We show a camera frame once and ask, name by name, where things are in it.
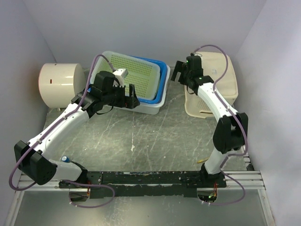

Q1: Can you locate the blue plastic tub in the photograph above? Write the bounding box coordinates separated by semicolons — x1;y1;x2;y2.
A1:
136;57;167;104

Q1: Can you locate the small wooden stick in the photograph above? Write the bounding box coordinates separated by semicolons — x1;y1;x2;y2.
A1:
197;158;208;164

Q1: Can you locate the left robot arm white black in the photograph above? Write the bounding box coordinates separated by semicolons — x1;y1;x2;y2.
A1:
14;69;140;188

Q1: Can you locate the white plastic tub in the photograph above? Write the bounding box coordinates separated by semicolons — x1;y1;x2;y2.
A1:
122;66;170;115

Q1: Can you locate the large cream perforated basket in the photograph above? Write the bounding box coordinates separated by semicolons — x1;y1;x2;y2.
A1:
184;52;238;118

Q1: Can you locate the white perforated basket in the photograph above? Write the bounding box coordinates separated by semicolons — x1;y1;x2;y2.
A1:
103;51;160;100

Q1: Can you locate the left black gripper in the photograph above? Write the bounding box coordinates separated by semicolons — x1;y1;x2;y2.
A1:
103;82;140;109

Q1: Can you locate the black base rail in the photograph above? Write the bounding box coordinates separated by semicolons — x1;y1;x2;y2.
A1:
58;170;228;200

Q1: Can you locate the small blue capped bottle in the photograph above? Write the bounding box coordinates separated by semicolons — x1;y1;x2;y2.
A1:
61;156;71;163

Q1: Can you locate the cream cylindrical appliance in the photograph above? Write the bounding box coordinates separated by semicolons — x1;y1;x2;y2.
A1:
38;63;87;108

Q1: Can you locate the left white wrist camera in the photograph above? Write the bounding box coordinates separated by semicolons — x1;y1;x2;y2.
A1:
113;68;128;87

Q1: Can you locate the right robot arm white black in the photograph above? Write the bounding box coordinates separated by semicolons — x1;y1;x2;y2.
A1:
171;56;248;187

